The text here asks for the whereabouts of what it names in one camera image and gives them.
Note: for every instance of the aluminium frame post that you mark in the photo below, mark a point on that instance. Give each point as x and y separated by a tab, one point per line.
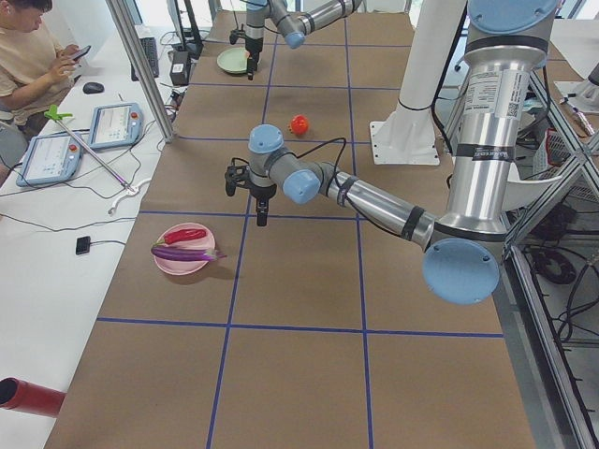
123	21

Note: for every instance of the purple eggplant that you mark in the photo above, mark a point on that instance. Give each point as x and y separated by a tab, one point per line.
186	255

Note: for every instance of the teach pendant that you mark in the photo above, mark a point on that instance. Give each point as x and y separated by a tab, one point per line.
49	159
115	126

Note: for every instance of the small black device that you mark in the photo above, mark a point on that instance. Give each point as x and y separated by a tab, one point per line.
83	245

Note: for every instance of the red tomato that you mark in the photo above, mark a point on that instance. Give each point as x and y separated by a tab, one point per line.
299	125

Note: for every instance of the black computer mouse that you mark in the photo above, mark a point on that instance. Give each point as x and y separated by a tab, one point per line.
93	87

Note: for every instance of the red cylinder bottle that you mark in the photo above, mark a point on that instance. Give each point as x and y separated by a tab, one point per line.
25	397

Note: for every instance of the black smartphone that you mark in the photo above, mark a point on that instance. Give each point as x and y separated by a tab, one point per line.
75	56

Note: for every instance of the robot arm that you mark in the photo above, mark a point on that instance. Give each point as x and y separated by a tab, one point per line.
293	28
463	249

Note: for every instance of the pink plate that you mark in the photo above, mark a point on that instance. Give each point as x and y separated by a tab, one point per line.
184	268

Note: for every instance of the black power box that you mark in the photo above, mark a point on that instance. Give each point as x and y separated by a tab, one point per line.
180	68

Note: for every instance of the far teach pendant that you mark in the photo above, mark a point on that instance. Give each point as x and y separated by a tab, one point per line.
115	126

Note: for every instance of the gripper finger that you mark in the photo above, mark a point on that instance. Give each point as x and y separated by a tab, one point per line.
262	212
250	68

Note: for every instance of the white plastic basket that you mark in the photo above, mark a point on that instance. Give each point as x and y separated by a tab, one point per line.
550	156

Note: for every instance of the black keyboard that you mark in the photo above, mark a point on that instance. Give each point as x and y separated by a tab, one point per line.
148	45

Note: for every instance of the green-tipped grabber stick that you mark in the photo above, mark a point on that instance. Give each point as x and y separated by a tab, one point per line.
53	115

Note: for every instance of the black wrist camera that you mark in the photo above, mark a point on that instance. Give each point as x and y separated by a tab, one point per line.
236	177

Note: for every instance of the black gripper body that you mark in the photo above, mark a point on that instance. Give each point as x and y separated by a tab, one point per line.
253	46
262	192

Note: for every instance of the seated person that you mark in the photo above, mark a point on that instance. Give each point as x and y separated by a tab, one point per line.
36	70

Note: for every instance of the light green plate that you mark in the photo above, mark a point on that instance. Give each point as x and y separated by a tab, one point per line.
231	61

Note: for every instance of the white chair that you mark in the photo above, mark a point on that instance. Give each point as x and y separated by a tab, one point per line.
521	193

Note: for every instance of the near teach pendant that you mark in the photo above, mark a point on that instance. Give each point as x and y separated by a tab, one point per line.
49	159

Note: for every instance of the red chili pepper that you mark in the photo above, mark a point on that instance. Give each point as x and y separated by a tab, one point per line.
181	235

